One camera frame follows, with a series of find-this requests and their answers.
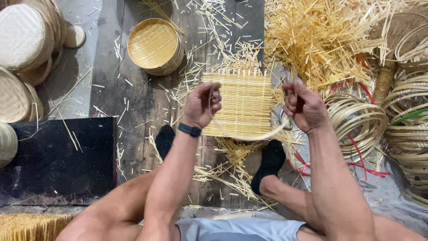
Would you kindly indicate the person's right hand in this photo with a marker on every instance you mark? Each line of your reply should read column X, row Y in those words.
column 309, row 108

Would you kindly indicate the person's left hand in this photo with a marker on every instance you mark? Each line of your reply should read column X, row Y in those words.
column 195, row 107

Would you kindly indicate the person's right fingers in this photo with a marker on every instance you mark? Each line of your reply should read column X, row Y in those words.
column 292, row 98

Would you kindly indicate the person's left fingers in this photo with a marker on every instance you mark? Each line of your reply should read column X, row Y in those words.
column 211, row 98

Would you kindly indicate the thin bamboo hoop strip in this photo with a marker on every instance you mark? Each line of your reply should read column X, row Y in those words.
column 260, row 136

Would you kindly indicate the grey metal scissors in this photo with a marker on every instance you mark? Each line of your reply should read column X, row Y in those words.
column 281, row 119

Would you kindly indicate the square woven bamboo mat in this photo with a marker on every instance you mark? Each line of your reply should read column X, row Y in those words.
column 244, row 103

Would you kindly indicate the black wristband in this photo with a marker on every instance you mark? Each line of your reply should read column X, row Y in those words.
column 189, row 130

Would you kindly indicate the scattered bamboo offcuts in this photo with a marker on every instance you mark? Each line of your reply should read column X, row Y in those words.
column 230, row 50

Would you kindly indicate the person's left black sock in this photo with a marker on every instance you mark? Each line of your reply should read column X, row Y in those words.
column 165, row 139

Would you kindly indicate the person's black sock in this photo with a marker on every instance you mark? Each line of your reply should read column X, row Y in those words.
column 165, row 139
column 269, row 162

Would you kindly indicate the heap of bamboo offcuts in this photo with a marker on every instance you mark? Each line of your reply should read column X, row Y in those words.
column 317, row 36

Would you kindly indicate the person's right black sock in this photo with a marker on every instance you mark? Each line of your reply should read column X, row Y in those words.
column 269, row 162

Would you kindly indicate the pile of bamboo hoops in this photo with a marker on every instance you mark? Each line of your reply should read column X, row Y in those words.
column 357, row 122

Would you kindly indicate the stack of round bamboo trays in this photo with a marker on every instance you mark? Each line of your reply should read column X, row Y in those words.
column 153, row 45

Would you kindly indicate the person's right leg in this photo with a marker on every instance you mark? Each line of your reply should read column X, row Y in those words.
column 287, row 197

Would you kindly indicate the person's leg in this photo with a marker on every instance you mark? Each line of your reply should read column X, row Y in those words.
column 113, row 214
column 287, row 197

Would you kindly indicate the brown round woven tray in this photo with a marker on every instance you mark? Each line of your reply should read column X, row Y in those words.
column 391, row 30

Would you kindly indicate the large heap of bamboo hoops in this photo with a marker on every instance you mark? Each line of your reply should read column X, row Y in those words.
column 409, row 147

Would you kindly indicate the grey shorts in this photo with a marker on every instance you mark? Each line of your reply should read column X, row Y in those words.
column 240, row 229

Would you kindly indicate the small round woven lid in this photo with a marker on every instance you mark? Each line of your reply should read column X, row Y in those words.
column 75, row 36

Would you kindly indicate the person's left leg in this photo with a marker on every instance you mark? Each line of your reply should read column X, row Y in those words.
column 113, row 214

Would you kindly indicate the black floor mat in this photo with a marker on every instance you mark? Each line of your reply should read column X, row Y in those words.
column 63, row 160

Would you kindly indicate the stack of pale woven lids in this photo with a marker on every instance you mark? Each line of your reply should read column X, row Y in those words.
column 15, row 97

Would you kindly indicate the stack of large woven lids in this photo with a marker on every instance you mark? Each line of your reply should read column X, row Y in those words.
column 23, row 35

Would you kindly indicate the domed woven bamboo lid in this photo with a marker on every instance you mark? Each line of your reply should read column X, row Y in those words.
column 6, row 144

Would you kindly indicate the bundle of bamboo sticks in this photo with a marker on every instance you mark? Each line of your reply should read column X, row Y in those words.
column 31, row 227

